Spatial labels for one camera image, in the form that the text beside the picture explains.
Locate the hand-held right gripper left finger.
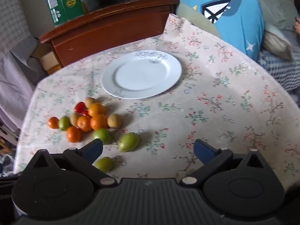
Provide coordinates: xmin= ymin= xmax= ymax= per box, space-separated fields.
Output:
xmin=25 ymin=139 xmax=118 ymax=187

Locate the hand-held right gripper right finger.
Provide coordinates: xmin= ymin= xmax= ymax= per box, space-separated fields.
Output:
xmin=180 ymin=139 xmax=270 ymax=186

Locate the green jujube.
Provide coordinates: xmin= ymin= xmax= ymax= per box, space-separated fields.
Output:
xmin=58 ymin=116 xmax=71 ymax=131
xmin=93 ymin=157 xmax=115 ymax=173
xmin=118 ymin=132 xmax=141 ymax=152
xmin=92 ymin=128 xmax=111 ymax=145

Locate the small orange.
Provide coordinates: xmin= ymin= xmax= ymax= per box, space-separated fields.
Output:
xmin=90 ymin=114 xmax=108 ymax=131
xmin=47 ymin=117 xmax=60 ymax=129
xmin=76 ymin=115 xmax=92 ymax=132
xmin=88 ymin=103 xmax=106 ymax=118
xmin=66 ymin=126 xmax=82 ymax=143

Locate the white plate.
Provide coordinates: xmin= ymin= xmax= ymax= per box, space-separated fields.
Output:
xmin=101 ymin=50 xmax=182 ymax=99

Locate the floral tablecloth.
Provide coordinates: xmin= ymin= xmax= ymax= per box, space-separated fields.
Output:
xmin=13 ymin=13 xmax=300 ymax=193

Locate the lilac cloth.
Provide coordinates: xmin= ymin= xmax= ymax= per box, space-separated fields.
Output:
xmin=0 ymin=52 xmax=38 ymax=132

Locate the cardboard box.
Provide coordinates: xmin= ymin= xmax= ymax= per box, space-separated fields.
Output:
xmin=30 ymin=43 xmax=62 ymax=75

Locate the blue white knitted blanket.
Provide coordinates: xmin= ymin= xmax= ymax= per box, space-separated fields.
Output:
xmin=258 ymin=29 xmax=300 ymax=92

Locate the brown wooden nightstand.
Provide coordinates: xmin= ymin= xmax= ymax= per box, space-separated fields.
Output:
xmin=39 ymin=0 xmax=180 ymax=69

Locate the pale green cushion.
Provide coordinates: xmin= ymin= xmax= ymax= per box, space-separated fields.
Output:
xmin=176 ymin=3 xmax=222 ymax=39

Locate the beige pillow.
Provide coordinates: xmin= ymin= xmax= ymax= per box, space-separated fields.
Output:
xmin=261 ymin=23 xmax=293 ymax=60

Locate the green carton box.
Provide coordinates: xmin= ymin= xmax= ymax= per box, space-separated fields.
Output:
xmin=42 ymin=0 xmax=101 ymax=27

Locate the white checked cloth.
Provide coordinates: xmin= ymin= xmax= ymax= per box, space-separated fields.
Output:
xmin=0 ymin=0 xmax=31 ymax=57

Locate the grey-green blanket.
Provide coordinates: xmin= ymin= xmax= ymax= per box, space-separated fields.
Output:
xmin=237 ymin=0 xmax=300 ymax=29

